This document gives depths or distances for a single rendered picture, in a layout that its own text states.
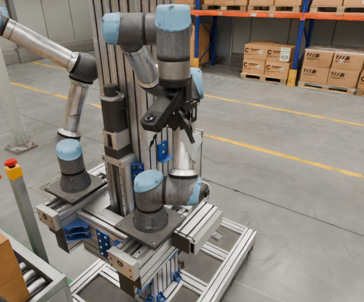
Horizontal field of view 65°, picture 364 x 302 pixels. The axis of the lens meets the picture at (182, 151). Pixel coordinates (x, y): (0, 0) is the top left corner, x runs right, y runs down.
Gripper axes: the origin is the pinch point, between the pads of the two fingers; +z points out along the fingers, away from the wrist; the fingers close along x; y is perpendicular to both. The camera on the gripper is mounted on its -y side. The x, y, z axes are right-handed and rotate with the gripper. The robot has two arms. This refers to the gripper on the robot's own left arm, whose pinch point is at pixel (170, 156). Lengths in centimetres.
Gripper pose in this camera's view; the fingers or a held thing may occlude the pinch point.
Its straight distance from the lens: 75.3
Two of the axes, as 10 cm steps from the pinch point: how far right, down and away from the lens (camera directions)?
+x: -8.3, -2.6, 4.9
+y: 5.6, -3.9, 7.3
